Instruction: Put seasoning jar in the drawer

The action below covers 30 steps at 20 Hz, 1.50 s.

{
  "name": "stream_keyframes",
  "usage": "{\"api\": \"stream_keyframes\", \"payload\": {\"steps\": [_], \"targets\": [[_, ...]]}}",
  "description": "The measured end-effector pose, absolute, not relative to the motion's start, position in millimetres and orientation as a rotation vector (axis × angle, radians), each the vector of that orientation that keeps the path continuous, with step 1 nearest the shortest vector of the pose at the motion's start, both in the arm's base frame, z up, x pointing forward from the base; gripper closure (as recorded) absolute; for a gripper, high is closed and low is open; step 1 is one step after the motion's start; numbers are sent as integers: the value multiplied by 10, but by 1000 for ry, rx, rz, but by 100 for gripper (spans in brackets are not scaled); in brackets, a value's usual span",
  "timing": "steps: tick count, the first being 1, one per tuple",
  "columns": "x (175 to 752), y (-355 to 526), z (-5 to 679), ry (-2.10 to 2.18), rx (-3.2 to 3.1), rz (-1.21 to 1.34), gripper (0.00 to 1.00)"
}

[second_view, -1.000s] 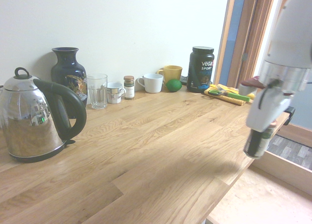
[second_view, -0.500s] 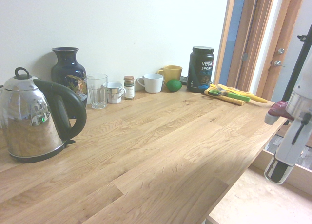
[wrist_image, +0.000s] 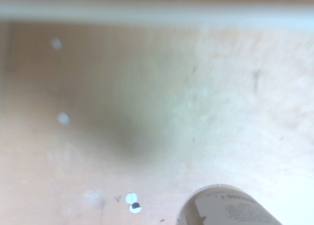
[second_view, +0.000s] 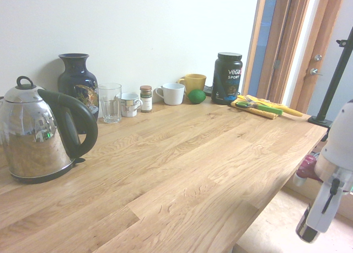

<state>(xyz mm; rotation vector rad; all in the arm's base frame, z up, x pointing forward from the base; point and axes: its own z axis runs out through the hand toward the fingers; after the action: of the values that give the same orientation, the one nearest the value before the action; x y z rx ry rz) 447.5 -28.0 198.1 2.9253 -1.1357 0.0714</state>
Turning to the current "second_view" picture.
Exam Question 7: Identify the pale grey door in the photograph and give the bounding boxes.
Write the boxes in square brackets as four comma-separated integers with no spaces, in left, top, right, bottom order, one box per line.
[305,0,353,122]

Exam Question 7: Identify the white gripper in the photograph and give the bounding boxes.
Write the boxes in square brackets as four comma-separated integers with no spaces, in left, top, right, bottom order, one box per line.
[306,169,353,234]

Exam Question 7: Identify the black camera stand clamp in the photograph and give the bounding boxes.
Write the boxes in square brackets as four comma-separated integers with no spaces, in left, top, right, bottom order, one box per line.
[307,26,353,127]

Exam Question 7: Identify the black Vega protein tub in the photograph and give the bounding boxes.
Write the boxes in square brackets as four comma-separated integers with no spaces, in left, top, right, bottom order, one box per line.
[210,52,244,106]

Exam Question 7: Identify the clear glass tumbler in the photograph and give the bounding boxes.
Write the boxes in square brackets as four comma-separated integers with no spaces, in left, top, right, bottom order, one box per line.
[97,82,123,125]

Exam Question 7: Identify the small patterned white cup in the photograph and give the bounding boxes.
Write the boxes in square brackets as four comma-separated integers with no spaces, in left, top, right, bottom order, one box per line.
[120,92,144,119]

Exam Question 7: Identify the dark blue floral vase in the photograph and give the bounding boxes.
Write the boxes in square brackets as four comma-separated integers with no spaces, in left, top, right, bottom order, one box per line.
[57,53,100,134]

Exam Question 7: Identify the stainless steel electric kettle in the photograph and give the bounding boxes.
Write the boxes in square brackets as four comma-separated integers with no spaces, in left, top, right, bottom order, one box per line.
[0,76,99,185]

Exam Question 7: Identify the yellow cloth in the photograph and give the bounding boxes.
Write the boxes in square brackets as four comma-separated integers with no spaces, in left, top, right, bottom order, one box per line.
[230,94,280,121]

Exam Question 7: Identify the maroon white appliance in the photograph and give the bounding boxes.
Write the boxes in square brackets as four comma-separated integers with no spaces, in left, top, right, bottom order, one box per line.
[292,153,324,187]

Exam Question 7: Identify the yellow ceramic mug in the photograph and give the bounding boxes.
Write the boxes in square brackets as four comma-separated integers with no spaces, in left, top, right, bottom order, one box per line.
[176,73,207,98]

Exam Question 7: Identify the wooden door frame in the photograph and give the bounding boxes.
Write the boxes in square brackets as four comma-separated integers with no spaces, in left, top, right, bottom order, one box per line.
[242,0,349,114]

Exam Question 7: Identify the white ceramic mug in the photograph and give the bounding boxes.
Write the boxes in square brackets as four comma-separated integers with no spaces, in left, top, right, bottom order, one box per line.
[154,82,186,106]

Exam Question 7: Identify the yellow handled utensil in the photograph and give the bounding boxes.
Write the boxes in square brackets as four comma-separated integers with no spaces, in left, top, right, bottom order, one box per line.
[271,105,304,118]

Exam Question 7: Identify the metal fork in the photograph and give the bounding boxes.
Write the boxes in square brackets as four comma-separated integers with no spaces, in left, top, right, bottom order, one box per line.
[242,95,261,106]

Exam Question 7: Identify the green lime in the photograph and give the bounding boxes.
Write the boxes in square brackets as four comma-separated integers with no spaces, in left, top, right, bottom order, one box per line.
[186,88,207,105]

